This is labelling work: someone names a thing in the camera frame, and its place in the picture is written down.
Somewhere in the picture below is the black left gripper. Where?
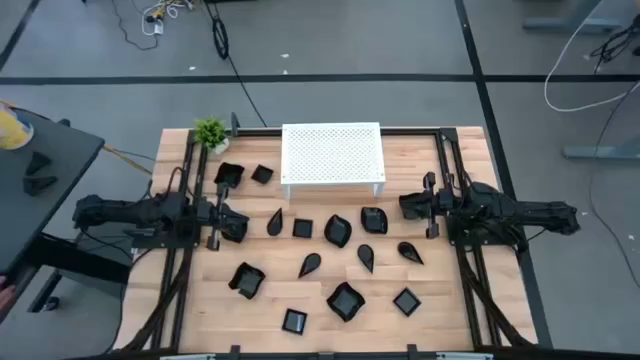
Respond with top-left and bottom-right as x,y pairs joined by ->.
195,180 -> 250,252

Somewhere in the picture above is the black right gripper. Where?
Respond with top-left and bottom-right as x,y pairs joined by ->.
402,171 -> 454,240

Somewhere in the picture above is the black teardrop plate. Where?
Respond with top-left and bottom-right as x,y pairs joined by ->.
297,252 -> 323,279
356,243 -> 375,274
266,207 -> 284,238
397,241 -> 425,266

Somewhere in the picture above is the black small square plate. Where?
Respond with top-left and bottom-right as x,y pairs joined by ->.
250,163 -> 275,186
392,286 -> 423,318
291,217 -> 314,239
281,308 -> 309,336

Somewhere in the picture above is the green plant in white pot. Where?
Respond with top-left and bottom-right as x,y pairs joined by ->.
193,116 -> 231,155

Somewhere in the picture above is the white perforated metal shelf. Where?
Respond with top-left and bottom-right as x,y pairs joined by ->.
280,121 -> 387,200

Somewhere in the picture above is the dark grey side table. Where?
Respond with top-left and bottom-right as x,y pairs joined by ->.
0,107 -> 131,321

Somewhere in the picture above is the grey desk foot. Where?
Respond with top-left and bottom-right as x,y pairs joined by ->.
522,0 -> 624,31
562,134 -> 640,161

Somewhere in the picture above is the black triangular part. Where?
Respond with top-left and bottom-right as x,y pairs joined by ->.
22,175 -> 59,197
24,151 -> 53,176

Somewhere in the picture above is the yellow and white round object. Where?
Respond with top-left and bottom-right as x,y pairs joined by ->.
0,99 -> 35,151

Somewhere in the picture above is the person's hand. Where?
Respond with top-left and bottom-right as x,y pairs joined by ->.
0,285 -> 17,314

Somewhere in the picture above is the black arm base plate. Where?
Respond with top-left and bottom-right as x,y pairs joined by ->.
444,207 -> 529,254
130,209 -> 202,250

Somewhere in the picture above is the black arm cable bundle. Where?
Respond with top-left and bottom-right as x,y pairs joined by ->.
122,247 -> 194,354
457,247 -> 531,349

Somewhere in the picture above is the yellow cable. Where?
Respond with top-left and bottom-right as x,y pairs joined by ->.
102,143 -> 154,176

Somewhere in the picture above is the thin black floor cable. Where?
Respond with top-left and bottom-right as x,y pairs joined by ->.
587,79 -> 640,291

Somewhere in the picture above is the white floor cable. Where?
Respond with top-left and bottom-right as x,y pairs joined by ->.
543,0 -> 640,113

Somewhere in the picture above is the white power strip with cables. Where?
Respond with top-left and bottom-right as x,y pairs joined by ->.
141,0 -> 195,37

